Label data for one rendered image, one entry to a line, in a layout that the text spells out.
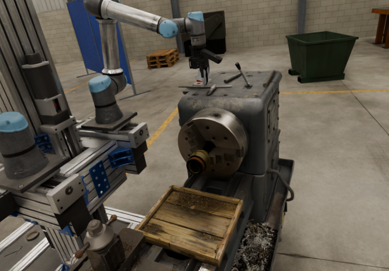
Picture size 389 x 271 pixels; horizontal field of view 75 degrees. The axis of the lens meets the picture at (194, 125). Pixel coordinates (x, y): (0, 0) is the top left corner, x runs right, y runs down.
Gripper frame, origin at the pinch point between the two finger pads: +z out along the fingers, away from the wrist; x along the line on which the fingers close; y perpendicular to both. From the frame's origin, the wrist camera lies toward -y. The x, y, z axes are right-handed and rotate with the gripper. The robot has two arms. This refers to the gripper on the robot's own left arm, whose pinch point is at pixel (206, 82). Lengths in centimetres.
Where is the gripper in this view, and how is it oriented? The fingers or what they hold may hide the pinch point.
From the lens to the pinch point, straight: 137.7
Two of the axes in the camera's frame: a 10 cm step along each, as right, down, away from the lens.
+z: 1.2, 9.0, 4.1
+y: -9.0, -0.8, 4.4
